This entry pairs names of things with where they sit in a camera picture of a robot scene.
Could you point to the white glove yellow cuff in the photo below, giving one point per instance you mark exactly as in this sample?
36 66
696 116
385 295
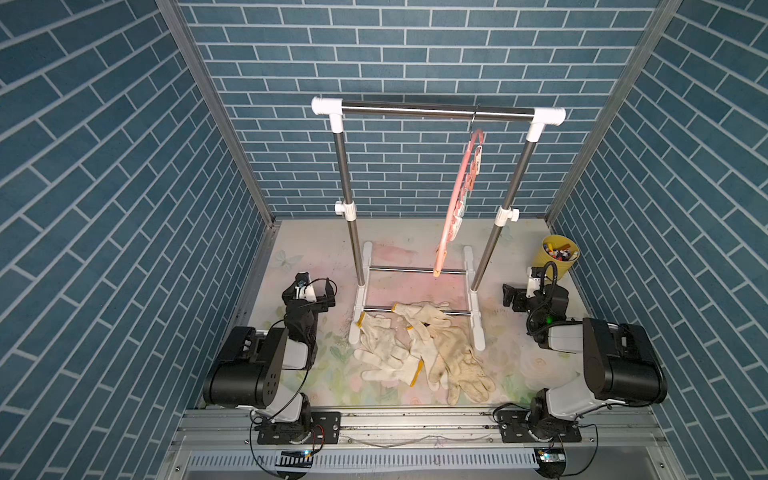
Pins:
432 365

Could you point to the white cotton glove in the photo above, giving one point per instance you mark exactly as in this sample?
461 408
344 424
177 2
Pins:
424 313
406 372
378 336

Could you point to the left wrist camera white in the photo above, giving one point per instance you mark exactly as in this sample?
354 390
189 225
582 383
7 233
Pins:
306 292

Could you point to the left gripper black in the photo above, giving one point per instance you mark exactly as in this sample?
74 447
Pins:
302 318

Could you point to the dirty beige cotton glove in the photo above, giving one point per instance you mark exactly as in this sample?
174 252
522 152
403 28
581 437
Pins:
457 363

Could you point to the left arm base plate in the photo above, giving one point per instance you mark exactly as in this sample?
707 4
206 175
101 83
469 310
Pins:
312 427

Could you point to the yellow cup with pens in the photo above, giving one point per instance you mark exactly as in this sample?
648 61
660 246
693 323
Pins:
561 250

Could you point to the pink clip hanger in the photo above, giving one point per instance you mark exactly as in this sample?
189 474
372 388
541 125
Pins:
463 186

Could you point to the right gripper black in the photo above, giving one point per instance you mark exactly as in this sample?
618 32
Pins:
519 297

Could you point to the aluminium front rail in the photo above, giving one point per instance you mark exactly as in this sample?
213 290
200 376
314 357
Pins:
422 442

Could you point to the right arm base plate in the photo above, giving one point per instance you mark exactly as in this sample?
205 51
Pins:
518 426

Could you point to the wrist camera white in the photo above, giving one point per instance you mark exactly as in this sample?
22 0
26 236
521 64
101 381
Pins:
306 292
534 282

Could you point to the metal clothes drying rack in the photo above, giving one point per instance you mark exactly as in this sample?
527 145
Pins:
403 159

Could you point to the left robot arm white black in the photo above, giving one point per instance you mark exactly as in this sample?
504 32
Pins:
247 370

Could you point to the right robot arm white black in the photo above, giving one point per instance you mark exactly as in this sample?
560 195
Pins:
619 367

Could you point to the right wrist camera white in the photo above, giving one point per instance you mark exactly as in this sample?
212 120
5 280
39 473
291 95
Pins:
534 282

